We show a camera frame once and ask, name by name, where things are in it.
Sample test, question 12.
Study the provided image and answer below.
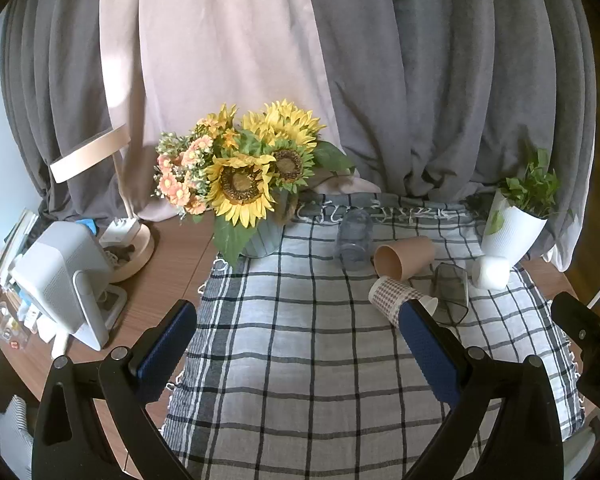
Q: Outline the brown paper cup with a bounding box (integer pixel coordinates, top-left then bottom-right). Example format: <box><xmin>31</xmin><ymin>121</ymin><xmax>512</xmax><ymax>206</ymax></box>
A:
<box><xmin>372</xmin><ymin>236</ymin><xmax>437</xmax><ymax>281</ymax></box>

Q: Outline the patterned paper cup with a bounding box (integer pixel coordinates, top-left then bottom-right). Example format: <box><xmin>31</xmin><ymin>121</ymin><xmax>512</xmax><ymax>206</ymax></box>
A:
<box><xmin>368</xmin><ymin>276</ymin><xmax>439</xmax><ymax>329</ymax></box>

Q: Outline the grey curtain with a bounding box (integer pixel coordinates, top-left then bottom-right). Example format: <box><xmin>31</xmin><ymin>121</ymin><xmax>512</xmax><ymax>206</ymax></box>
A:
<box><xmin>302</xmin><ymin>0</ymin><xmax>598</xmax><ymax>272</ymax></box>
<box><xmin>0</xmin><ymin>0</ymin><xmax>147</xmax><ymax>223</ymax></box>

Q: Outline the white plant pot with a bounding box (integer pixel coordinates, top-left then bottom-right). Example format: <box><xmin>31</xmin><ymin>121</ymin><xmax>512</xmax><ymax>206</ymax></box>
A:
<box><xmin>480</xmin><ymin>191</ymin><xmax>549</xmax><ymax>266</ymax></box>

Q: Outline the grey ribbed vase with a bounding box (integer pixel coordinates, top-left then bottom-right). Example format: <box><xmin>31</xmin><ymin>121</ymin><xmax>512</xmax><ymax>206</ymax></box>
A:
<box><xmin>240</xmin><ymin>187</ymin><xmax>301</xmax><ymax>259</ymax></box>

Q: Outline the smoky square glass cup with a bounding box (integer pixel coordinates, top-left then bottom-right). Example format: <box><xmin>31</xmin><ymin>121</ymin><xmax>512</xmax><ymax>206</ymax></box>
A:
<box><xmin>412</xmin><ymin>262</ymin><xmax>470</xmax><ymax>325</ymax></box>

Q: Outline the grey ribbed object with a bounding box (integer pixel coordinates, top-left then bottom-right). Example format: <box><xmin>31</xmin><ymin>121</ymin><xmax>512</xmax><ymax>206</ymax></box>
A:
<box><xmin>0</xmin><ymin>395</ymin><xmax>34</xmax><ymax>480</ymax></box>

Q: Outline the checked grey cloth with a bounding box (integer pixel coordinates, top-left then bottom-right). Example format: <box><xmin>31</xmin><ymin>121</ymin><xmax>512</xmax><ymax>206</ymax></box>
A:
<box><xmin>161</xmin><ymin>192</ymin><xmax>587</xmax><ymax>480</ymax></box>

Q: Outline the green leafy plant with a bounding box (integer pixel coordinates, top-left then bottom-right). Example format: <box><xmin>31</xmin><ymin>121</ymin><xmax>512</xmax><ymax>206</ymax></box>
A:
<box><xmin>482</xmin><ymin>147</ymin><xmax>576</xmax><ymax>237</ymax></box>

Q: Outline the white power adapter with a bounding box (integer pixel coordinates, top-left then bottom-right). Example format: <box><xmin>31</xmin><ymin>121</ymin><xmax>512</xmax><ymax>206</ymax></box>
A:
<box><xmin>100</xmin><ymin>217</ymin><xmax>141</xmax><ymax>246</ymax></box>

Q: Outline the stack of books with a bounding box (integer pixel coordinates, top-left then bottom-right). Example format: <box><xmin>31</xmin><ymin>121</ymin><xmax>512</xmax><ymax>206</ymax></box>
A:
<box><xmin>0</xmin><ymin>208</ymin><xmax>41</xmax><ymax>286</ymax></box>

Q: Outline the pink curtain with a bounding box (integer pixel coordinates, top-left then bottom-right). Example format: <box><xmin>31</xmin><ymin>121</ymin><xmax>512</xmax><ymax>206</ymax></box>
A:
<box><xmin>99</xmin><ymin>0</ymin><xmax>381</xmax><ymax>196</ymax></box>

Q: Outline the clear plastic organiser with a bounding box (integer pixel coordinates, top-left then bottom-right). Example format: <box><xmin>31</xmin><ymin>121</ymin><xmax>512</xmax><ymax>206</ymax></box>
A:
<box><xmin>0</xmin><ymin>280</ymin><xmax>31</xmax><ymax>352</ymax></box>

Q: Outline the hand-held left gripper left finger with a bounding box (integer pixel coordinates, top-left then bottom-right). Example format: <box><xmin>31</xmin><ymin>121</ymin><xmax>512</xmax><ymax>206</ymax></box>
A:
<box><xmin>31</xmin><ymin>299</ymin><xmax>198</xmax><ymax>480</ymax></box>

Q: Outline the small white cup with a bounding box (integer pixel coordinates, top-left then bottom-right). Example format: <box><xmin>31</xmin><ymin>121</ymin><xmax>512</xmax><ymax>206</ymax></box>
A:
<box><xmin>472</xmin><ymin>255</ymin><xmax>510</xmax><ymax>290</ymax></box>

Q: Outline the sunflower bouquet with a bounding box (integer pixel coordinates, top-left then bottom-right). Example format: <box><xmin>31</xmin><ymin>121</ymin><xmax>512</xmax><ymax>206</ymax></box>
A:
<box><xmin>152</xmin><ymin>100</ymin><xmax>356</xmax><ymax>268</ymax></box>

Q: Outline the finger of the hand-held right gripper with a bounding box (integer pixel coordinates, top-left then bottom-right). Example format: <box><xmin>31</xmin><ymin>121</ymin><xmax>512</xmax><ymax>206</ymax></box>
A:
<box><xmin>551</xmin><ymin>292</ymin><xmax>600</xmax><ymax>412</ymax></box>

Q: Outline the clear glass jar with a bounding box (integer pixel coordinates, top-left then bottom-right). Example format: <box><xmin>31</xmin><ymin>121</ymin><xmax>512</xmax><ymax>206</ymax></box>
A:
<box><xmin>334</xmin><ymin>209</ymin><xmax>374</xmax><ymax>271</ymax></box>

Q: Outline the beige desk lamp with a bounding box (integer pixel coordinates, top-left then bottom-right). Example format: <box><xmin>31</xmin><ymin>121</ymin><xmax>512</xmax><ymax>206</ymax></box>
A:
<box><xmin>49</xmin><ymin>122</ymin><xmax>156</xmax><ymax>283</ymax></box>

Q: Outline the white box-shaped appliance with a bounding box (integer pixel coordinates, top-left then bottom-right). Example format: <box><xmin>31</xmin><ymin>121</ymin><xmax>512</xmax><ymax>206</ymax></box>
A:
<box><xmin>10</xmin><ymin>221</ymin><xmax>117</xmax><ymax>352</ymax></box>

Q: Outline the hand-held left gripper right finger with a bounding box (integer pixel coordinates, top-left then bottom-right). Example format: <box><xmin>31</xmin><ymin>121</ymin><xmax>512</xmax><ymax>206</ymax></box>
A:
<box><xmin>399</xmin><ymin>297</ymin><xmax>566</xmax><ymax>480</ymax></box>

